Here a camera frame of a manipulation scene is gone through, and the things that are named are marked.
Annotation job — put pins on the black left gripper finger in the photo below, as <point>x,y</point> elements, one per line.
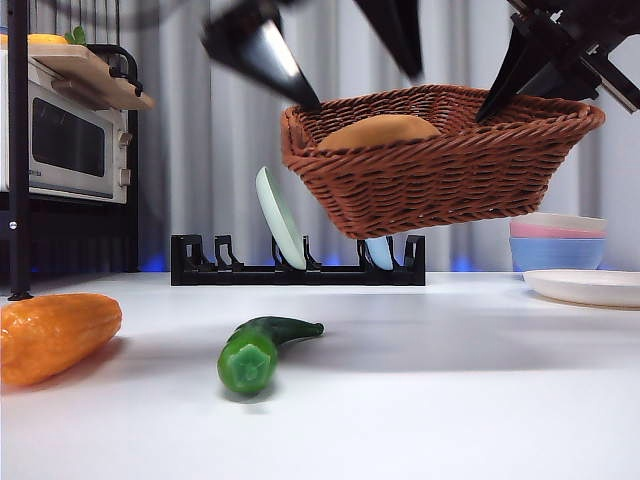
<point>395,30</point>
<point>260,50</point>

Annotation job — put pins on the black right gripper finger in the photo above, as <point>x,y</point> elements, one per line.
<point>530,45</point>
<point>570,82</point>

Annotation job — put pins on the tan toy potato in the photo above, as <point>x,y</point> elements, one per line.
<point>380,132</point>

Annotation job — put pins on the brown wicker basket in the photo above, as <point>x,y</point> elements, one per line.
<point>440,180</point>

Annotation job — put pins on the green toy cucumber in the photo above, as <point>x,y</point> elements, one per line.
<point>245,367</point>

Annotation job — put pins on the orange toy corn cob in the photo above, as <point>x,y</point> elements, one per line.
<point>55,335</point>

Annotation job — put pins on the grey curtain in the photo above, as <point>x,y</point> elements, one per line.
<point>200,150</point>

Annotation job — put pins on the cream bowl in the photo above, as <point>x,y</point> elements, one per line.
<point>565,222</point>

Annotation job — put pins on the pink bowl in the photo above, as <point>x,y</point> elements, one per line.
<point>530,231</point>

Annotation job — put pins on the wooden cutting board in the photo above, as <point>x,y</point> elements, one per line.
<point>90,75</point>

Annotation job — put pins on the pale green plate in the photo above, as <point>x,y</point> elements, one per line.
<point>280,225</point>

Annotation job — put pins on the green leafy toy vegetable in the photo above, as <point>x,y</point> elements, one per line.
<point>76,36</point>

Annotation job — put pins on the white flat plate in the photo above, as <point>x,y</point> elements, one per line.
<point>585,287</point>

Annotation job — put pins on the cream toaster oven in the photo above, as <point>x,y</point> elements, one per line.
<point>70,135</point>

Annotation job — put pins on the yellow dish on shelf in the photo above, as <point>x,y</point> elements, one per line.
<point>45,40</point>

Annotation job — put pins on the pale blue plate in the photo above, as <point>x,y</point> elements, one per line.
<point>380,252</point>

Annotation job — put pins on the black plate rack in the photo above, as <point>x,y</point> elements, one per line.
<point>300,277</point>

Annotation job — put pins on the black metal shelf frame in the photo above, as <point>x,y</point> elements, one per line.
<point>17,150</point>

